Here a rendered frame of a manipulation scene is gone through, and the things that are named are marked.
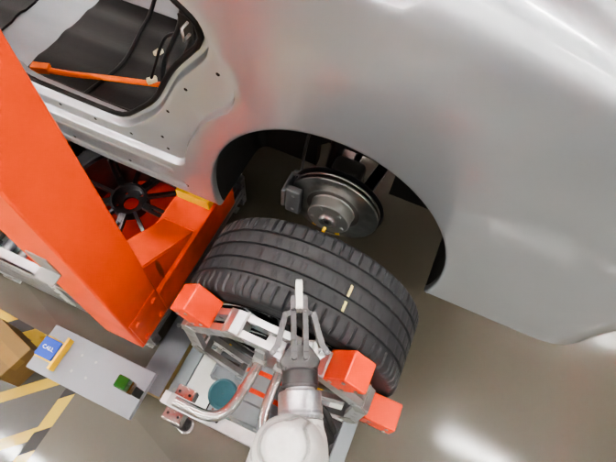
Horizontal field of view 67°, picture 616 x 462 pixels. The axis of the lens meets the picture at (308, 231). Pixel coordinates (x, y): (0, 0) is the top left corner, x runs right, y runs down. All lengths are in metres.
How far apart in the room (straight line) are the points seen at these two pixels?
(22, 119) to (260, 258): 0.57
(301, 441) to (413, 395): 1.59
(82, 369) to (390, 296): 1.18
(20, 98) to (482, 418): 2.12
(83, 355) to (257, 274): 0.96
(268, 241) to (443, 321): 1.44
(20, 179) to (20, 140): 0.07
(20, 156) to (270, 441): 0.63
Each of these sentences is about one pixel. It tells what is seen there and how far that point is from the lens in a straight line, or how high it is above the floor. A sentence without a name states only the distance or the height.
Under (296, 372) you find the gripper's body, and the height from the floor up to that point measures 1.25.
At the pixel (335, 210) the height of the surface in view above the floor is 0.92.
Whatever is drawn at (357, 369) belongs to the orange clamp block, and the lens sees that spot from 1.08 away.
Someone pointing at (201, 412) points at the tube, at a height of 1.01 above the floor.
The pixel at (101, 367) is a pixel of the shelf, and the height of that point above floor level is 0.45.
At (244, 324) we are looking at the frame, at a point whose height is 1.12.
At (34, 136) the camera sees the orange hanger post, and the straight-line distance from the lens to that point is 0.95.
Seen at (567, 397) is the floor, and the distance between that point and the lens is 2.60.
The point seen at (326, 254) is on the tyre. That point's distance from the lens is 1.15.
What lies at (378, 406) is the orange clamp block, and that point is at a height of 0.88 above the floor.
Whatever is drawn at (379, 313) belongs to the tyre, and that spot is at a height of 1.11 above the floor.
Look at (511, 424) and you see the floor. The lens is 2.45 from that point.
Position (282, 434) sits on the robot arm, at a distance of 0.76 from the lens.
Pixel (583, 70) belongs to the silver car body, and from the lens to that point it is 0.94.
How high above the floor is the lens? 2.20
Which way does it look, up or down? 61 degrees down
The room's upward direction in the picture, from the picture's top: 7 degrees clockwise
